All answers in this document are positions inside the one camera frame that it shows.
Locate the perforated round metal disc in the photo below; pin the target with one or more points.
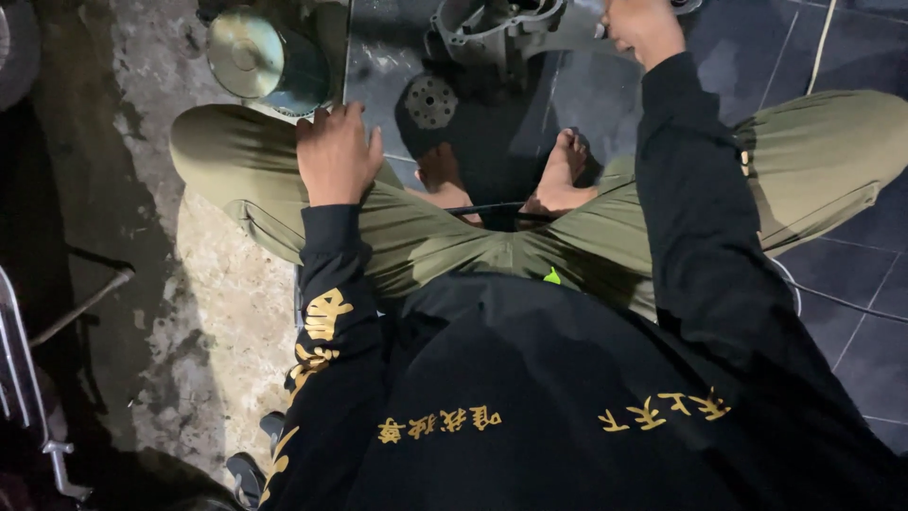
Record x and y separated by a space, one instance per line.
430 102

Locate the person's right fingers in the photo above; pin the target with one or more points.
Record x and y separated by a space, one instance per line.
613 28

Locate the person's left hand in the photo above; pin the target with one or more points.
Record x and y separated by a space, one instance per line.
337 160

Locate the person's leg olive trousers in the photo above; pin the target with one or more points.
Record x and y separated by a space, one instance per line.
816 163
241 170

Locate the person's foot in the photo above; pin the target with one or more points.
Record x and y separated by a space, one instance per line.
564 174
443 181

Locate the person's left foot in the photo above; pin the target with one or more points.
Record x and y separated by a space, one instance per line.
443 181

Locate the person's black printed shirt torso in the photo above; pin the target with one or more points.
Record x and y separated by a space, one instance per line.
539 397

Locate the person's right hand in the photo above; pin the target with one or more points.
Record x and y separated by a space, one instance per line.
649 28

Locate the grey metal engine casing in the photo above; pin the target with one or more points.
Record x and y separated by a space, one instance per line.
496 28

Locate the person's left leg olive trousers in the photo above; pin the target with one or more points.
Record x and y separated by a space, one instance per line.
241 170

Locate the round metal drum part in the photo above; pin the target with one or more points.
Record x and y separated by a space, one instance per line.
259 60

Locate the silver metal frame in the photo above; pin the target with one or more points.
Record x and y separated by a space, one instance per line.
28 397

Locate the neon green tag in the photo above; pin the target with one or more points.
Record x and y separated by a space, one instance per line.
552 277

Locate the thin metal rod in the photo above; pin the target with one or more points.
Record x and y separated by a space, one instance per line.
81 305

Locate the person's right leg olive trousers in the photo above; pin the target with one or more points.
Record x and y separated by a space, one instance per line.
816 163

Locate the person's right foot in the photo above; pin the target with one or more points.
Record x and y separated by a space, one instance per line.
564 174

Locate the black sandal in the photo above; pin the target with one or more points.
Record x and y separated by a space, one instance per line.
273 426
247 479

